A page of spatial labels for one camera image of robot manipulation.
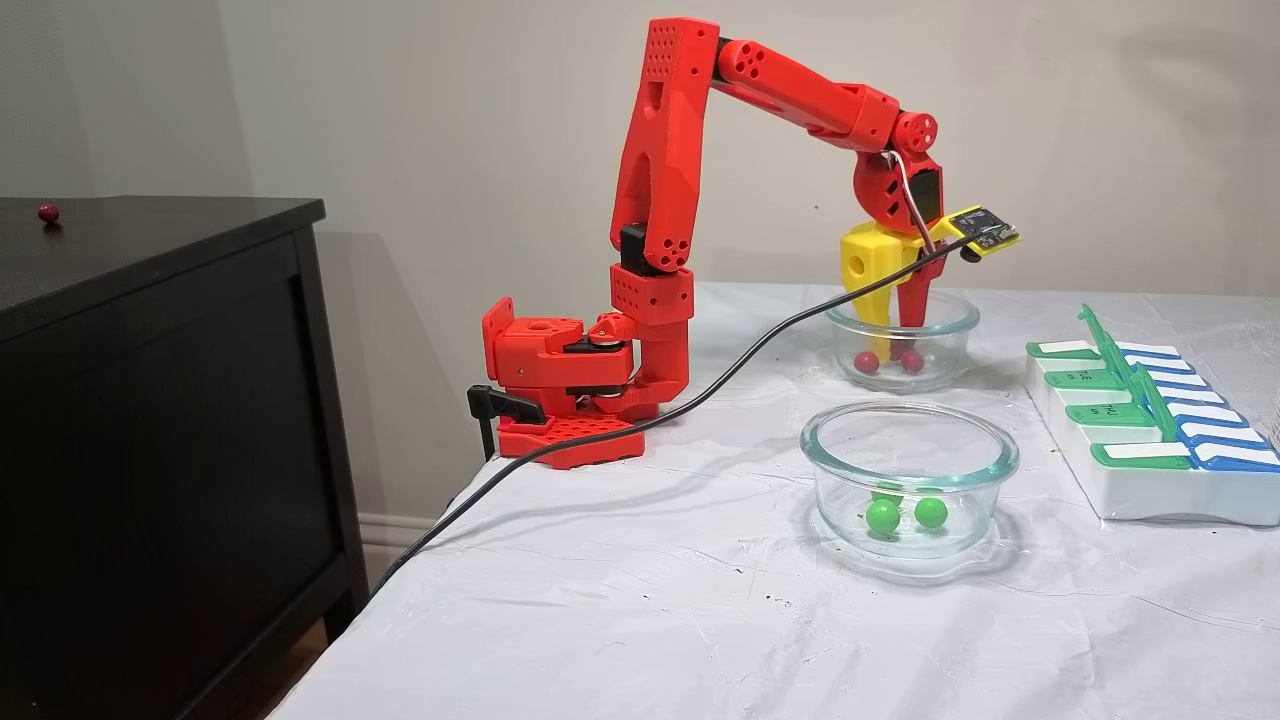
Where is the weekly pill organizer box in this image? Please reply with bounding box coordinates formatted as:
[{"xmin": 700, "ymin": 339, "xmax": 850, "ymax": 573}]
[{"xmin": 1025, "ymin": 305, "xmax": 1280, "ymax": 526}]

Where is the glass bowl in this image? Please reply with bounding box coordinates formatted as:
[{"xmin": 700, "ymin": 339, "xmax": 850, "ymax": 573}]
[
  {"xmin": 800, "ymin": 400, "xmax": 1021, "ymax": 561},
  {"xmin": 825, "ymin": 288, "xmax": 981, "ymax": 393}
]

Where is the black table clamp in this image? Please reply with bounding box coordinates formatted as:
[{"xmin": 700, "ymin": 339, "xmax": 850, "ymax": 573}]
[{"xmin": 467, "ymin": 385, "xmax": 548, "ymax": 461}]

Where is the black wooden cabinet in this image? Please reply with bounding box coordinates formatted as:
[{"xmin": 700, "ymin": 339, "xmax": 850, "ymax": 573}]
[{"xmin": 0, "ymin": 196, "xmax": 369, "ymax": 720}]

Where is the white red servo wire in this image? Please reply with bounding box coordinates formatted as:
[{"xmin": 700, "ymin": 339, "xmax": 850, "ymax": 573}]
[{"xmin": 883, "ymin": 150, "xmax": 941, "ymax": 256}]

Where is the black camera circuit board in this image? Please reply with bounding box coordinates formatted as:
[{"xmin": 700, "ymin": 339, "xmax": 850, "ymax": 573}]
[{"xmin": 948, "ymin": 206, "xmax": 1021, "ymax": 259}]

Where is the black camera cable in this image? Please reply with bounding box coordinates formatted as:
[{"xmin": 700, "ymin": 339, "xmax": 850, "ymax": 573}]
[{"xmin": 370, "ymin": 235, "xmax": 976, "ymax": 601}]

